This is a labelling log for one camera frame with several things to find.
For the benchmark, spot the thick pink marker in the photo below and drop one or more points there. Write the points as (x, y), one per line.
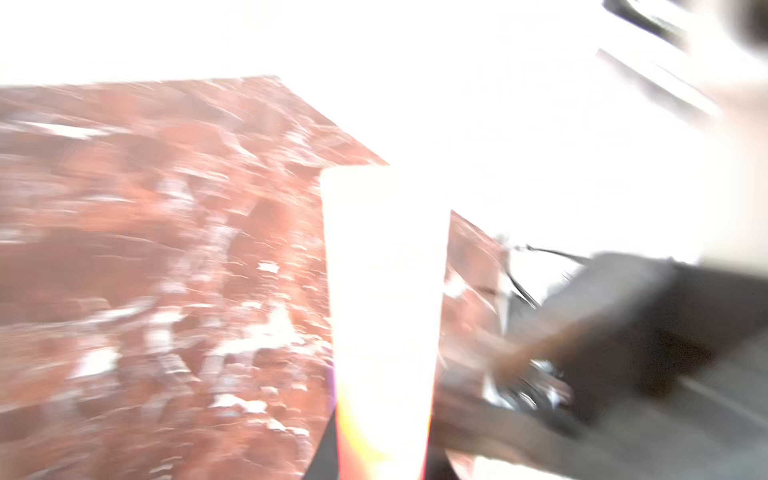
(386, 243)

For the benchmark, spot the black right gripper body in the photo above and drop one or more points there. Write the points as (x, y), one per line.
(635, 369)

